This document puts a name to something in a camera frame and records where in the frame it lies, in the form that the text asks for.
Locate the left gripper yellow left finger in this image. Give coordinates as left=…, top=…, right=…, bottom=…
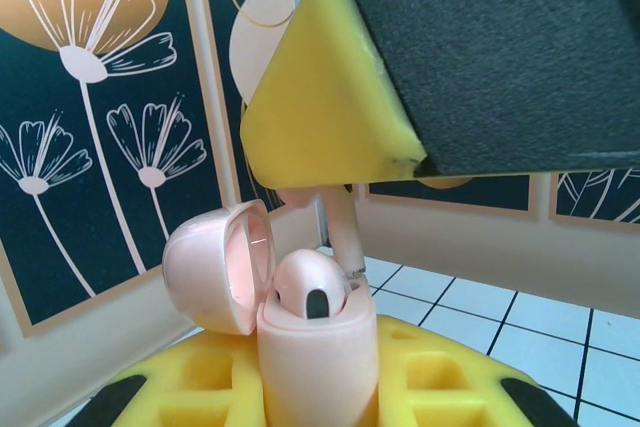
left=64, top=329, right=272, bottom=427

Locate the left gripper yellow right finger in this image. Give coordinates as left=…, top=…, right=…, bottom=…
left=372, top=314, right=576, bottom=427

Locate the light pink round earbud case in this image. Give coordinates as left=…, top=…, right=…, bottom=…
left=161, top=198, right=382, bottom=427

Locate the pink earbud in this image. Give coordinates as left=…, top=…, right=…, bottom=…
left=272, top=248, right=350, bottom=321
left=276, top=185, right=370, bottom=279

